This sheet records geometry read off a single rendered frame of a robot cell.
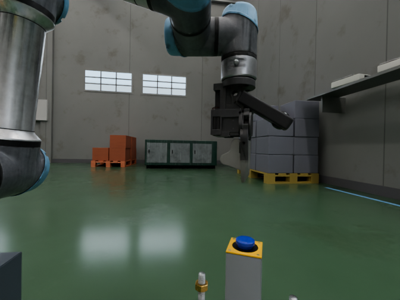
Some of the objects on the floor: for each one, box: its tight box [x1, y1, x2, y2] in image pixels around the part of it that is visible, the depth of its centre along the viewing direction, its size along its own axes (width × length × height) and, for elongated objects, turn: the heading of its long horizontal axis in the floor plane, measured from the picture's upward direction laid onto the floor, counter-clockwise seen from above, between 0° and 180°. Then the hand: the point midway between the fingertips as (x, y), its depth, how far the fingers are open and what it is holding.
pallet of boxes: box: [237, 100, 319, 184], centre depth 393 cm, size 138×88×131 cm
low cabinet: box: [145, 139, 217, 169], centre depth 608 cm, size 182×171×72 cm
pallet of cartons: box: [91, 135, 136, 167], centre depth 598 cm, size 96×134×83 cm
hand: (246, 176), depth 44 cm, fingers closed
